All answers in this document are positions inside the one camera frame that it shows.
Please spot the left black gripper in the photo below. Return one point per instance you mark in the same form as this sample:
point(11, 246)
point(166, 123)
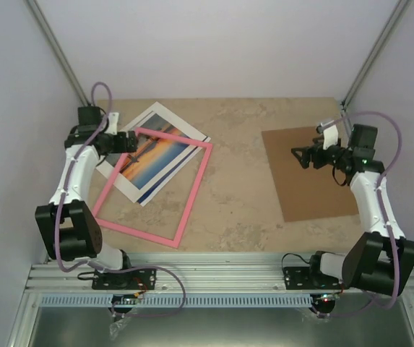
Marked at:
point(123, 147)

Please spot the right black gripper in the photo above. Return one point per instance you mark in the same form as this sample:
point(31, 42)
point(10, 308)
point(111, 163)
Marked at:
point(316, 150)

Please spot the white mat board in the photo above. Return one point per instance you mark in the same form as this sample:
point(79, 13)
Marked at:
point(170, 115)

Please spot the sunset photo print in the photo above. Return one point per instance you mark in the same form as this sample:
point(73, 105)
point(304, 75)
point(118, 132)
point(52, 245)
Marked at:
point(156, 159)

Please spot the pink picture frame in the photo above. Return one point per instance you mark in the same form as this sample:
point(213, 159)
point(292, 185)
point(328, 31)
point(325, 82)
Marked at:
point(173, 243)

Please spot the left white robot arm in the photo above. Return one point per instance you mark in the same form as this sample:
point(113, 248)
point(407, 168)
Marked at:
point(68, 228)

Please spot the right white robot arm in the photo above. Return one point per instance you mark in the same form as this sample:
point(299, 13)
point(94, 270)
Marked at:
point(382, 260)

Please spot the brown cardboard backing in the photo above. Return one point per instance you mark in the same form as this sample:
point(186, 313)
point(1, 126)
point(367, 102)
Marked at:
point(304, 194)

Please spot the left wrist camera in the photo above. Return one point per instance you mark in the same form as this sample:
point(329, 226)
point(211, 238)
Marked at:
point(112, 123)

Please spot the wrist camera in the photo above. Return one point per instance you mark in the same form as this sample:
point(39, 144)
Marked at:
point(329, 133)
point(112, 123)

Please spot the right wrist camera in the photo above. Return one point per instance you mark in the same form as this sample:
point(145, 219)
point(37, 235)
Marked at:
point(329, 133)

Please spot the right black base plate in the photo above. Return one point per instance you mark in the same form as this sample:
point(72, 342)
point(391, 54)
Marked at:
point(303, 278)

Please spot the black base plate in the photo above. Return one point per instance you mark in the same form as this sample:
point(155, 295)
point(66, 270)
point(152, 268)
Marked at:
point(303, 278)
point(140, 280)

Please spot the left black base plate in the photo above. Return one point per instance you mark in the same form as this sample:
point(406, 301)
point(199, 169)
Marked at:
point(140, 280)

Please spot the aluminium rail base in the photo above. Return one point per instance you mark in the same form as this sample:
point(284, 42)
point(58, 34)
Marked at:
point(200, 273)

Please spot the left corner aluminium post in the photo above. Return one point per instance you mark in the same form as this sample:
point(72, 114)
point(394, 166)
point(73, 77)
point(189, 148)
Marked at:
point(40, 18)

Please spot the corner aluminium post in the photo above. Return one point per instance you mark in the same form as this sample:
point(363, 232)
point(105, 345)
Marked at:
point(40, 18)
point(381, 41)

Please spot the right corner aluminium post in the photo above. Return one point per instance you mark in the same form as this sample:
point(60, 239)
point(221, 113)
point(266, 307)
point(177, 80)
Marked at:
point(381, 41)

